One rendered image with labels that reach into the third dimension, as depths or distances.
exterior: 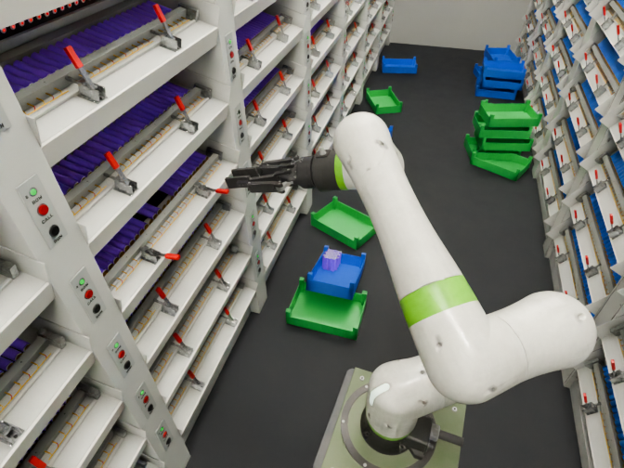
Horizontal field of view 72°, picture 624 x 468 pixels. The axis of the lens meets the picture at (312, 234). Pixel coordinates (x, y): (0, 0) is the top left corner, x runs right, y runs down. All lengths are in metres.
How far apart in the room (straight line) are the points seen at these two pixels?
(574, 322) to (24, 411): 0.92
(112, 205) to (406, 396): 0.74
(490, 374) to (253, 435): 1.09
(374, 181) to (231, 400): 1.14
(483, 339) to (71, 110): 0.75
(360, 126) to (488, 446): 1.22
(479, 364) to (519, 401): 1.15
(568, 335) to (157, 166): 0.85
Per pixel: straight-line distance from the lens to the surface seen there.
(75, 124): 0.82
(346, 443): 1.25
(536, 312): 0.75
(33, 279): 0.85
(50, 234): 0.81
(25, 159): 0.76
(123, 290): 1.05
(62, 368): 0.97
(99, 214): 0.93
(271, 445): 1.61
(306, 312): 1.88
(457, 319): 0.68
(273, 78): 1.84
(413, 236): 0.71
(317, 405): 1.66
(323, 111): 2.56
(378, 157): 0.77
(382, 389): 1.05
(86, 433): 1.12
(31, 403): 0.95
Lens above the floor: 1.48
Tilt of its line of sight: 42 degrees down
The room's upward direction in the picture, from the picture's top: 1 degrees counter-clockwise
